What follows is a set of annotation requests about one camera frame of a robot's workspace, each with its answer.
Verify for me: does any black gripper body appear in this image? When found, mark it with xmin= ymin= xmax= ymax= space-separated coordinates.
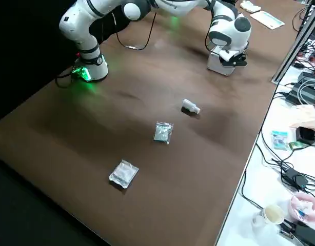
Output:
xmin=222 ymin=50 xmax=248 ymax=69

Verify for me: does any aluminium first-aid kit case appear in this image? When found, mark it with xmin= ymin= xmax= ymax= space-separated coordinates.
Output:
xmin=206 ymin=50 xmax=237 ymax=76

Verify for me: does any white disinfectant bottle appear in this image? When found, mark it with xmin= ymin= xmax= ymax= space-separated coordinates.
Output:
xmin=182 ymin=98 xmax=201 ymax=115

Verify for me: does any blue printed bandage packet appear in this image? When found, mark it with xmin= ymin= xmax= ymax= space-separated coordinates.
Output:
xmin=153 ymin=121 xmax=174 ymax=144

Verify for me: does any clear white gauze packet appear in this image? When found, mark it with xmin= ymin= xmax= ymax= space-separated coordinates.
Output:
xmin=108 ymin=159 xmax=140 ymax=190

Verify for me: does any long white green packet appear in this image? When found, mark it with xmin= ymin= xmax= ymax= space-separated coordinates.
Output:
xmin=249 ymin=10 xmax=285 ymax=29

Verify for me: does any black power supply box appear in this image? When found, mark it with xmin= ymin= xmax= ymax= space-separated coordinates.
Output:
xmin=285 ymin=71 xmax=315 ymax=106

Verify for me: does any clear bag of blue sachets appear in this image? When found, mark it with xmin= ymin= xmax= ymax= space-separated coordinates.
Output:
xmin=271 ymin=130 xmax=289 ymax=151

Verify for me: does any pale pink plastic bag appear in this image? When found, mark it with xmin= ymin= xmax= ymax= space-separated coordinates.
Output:
xmin=289 ymin=104 xmax=315 ymax=133

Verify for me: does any small black box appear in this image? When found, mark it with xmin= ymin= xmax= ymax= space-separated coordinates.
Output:
xmin=296 ymin=127 xmax=315 ymax=146

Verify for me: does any black power adapter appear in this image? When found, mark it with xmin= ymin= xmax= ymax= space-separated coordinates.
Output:
xmin=293 ymin=221 xmax=315 ymax=246
xmin=282 ymin=168 xmax=309 ymax=192

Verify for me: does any white paper cup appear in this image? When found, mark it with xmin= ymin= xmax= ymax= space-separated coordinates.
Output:
xmin=252 ymin=204 xmax=286 ymax=226

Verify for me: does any pink bowl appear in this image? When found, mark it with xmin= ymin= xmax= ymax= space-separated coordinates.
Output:
xmin=290 ymin=192 xmax=315 ymax=223

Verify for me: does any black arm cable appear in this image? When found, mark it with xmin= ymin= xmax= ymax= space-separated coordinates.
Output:
xmin=204 ymin=0 xmax=218 ymax=53
xmin=115 ymin=11 xmax=158 ymax=51

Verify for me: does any aluminium frame post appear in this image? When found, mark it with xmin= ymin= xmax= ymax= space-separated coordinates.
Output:
xmin=271 ymin=5 xmax=315 ymax=83

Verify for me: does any black base cable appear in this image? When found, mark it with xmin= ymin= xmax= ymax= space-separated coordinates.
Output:
xmin=54 ymin=70 xmax=78 ymax=89

